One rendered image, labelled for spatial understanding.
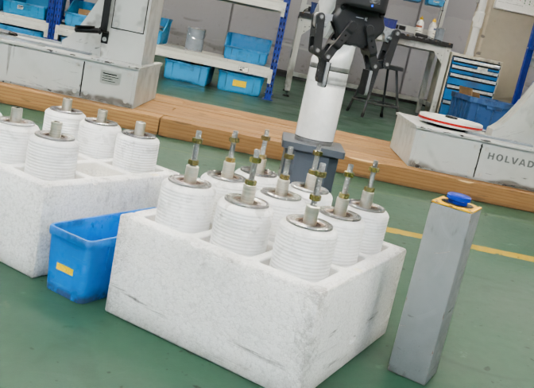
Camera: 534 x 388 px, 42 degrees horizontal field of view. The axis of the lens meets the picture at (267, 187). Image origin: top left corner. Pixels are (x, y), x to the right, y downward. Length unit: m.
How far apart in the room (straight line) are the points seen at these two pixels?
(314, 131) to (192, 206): 0.51
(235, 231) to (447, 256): 0.35
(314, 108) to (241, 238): 0.56
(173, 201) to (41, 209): 0.27
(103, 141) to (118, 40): 1.65
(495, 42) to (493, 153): 4.31
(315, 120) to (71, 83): 1.81
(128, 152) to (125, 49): 1.72
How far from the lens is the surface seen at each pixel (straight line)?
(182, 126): 3.07
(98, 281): 1.30
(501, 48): 7.53
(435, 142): 3.19
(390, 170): 3.10
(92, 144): 1.62
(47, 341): 1.16
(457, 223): 1.19
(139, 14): 3.21
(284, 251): 1.08
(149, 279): 1.20
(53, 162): 1.37
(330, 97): 1.60
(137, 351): 1.16
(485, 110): 5.64
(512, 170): 3.30
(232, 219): 1.12
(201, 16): 9.51
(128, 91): 3.17
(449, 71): 6.63
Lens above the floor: 0.53
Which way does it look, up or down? 12 degrees down
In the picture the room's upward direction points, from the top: 12 degrees clockwise
